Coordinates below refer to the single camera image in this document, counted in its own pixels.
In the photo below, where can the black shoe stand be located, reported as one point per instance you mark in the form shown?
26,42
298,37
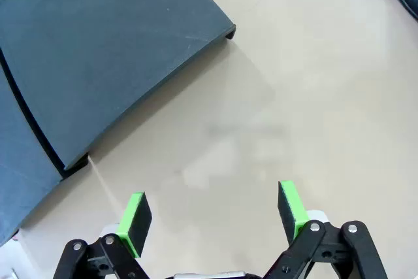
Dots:
19,161
98,47

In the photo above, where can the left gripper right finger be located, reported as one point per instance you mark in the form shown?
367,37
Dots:
289,213

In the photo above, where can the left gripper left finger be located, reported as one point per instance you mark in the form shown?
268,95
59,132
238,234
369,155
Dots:
137,223

